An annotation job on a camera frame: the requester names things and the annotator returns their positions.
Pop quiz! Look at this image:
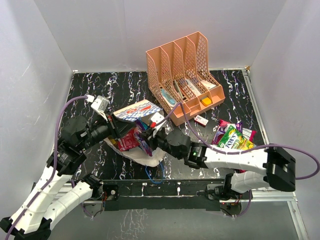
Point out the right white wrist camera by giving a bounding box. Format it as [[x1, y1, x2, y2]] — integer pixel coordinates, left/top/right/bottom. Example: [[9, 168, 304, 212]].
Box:
[[150, 112, 164, 135]]

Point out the green yellow snack packet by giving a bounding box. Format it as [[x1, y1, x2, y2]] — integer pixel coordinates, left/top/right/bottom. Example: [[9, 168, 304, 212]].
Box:
[[217, 125, 242, 150]]

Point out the white packet in organizer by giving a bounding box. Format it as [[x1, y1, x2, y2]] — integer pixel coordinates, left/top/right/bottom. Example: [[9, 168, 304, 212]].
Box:
[[201, 80, 217, 90]]

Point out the striped packet in organizer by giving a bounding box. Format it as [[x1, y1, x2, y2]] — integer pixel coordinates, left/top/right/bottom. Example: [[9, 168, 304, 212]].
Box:
[[178, 79, 201, 99]]

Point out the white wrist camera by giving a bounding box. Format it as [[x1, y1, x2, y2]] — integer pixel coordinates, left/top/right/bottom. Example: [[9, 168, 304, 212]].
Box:
[[150, 112, 164, 135], [90, 95, 109, 120]]

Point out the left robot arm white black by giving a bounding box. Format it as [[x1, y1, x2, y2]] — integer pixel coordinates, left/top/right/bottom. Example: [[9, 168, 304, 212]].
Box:
[[0, 114, 136, 240]]

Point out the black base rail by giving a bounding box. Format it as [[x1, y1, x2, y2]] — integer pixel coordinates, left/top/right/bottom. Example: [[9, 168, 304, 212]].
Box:
[[74, 178, 253, 212]]

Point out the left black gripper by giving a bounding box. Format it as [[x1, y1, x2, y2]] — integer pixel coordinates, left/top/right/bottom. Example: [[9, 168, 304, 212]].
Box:
[[79, 108, 137, 151]]

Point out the red snack packet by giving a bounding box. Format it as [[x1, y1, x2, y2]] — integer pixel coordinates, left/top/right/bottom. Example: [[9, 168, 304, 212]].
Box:
[[117, 131, 140, 152]]

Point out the blue white item in organizer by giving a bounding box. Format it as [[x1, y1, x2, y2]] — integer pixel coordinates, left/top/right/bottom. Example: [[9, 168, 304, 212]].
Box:
[[160, 88, 177, 108]]

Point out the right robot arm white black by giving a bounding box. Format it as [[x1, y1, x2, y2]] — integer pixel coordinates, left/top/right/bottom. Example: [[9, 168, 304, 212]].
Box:
[[139, 128, 296, 200]]

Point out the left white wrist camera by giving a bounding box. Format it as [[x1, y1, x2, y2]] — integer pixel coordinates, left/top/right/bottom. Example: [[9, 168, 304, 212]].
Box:
[[90, 95, 109, 120]]

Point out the orange plastic file organizer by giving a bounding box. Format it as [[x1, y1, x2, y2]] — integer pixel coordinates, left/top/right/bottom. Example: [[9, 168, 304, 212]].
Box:
[[146, 31, 226, 126]]

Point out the yellow item in organizer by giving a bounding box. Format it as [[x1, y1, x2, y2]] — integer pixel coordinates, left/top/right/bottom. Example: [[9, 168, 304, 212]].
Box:
[[200, 96, 212, 107]]

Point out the purple snack packet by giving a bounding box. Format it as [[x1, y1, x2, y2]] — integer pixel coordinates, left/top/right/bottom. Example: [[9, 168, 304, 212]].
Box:
[[211, 119, 244, 146], [133, 119, 153, 157]]

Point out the aluminium frame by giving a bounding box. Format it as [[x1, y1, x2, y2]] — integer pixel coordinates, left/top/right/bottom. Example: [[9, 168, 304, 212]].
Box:
[[68, 69, 299, 240]]

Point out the small red white box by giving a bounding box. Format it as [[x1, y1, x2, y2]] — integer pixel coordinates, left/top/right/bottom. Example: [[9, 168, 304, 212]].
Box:
[[194, 115, 209, 127]]

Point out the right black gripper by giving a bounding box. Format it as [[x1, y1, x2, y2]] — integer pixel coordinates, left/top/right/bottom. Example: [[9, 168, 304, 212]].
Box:
[[140, 126, 183, 160]]

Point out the blue checkered paper bag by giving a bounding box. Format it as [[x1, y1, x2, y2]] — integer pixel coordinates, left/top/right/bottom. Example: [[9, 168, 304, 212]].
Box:
[[103, 99, 166, 185]]

